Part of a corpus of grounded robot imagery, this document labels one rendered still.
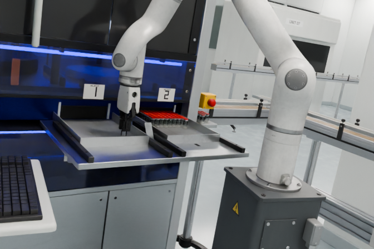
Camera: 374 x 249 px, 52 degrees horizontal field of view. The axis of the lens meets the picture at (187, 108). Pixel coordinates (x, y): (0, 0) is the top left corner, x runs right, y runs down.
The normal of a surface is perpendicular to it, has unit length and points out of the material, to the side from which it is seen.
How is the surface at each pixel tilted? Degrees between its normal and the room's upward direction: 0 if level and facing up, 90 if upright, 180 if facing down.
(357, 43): 90
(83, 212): 90
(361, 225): 90
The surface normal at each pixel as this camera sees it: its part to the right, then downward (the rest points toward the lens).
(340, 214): -0.82, -0.02
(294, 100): -0.26, 0.72
